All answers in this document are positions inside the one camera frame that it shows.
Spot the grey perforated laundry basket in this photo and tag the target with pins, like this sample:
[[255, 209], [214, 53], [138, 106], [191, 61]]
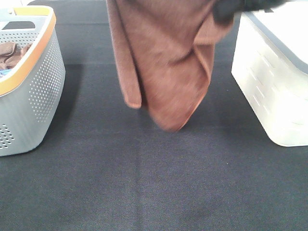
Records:
[[30, 92]]

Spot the brown towel in basket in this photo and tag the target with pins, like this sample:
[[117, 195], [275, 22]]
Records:
[[10, 54]]

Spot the white lidded storage box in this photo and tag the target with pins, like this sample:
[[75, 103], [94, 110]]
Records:
[[270, 65]]

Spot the black table mat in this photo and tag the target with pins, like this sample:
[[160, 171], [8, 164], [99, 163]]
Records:
[[105, 167]]

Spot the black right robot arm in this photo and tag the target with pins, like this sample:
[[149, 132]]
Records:
[[224, 10]]

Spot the brown towel with white label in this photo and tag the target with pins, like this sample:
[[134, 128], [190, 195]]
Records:
[[164, 54]]

